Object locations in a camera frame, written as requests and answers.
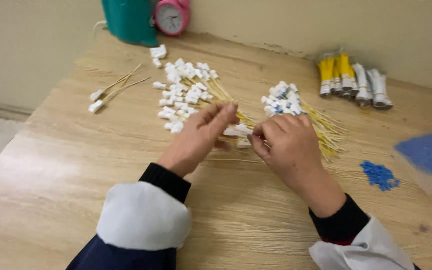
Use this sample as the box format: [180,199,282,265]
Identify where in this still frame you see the person's left hand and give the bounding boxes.
[157,102,240,178]

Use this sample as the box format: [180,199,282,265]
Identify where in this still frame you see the pile of blue-marked connector yellow wires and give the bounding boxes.
[260,80,348,163]

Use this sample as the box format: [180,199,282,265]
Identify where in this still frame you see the teal plastic jug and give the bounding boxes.
[101,0,160,48]

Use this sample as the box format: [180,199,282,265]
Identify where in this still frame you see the white cable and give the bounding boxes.
[92,19,108,34]

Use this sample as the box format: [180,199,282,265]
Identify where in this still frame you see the pink alarm clock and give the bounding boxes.
[154,0,191,37]

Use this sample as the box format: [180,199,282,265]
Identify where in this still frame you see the clear bag of blue clips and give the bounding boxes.
[393,130,432,212]

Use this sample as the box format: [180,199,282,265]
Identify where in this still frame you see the pile of white connector yellow wires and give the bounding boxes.
[152,57,258,149]

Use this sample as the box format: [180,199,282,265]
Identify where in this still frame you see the heap of small blue clips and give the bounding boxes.
[359,160,401,192]

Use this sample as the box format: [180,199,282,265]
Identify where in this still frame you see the single white connector wire lead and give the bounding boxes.
[89,63,143,103]
[223,124,255,138]
[88,77,152,114]

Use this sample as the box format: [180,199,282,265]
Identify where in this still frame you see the bagged yellow wire bundle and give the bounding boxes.
[316,53,336,98]
[332,50,359,97]

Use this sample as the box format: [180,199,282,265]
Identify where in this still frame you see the bagged white wire bundle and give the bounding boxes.
[366,68,394,111]
[352,62,374,108]

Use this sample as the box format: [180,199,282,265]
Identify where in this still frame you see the person's right hand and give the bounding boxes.
[247,113,326,193]

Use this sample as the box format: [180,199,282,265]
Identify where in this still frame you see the loose white plastic connector housings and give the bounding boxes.
[149,44,167,59]

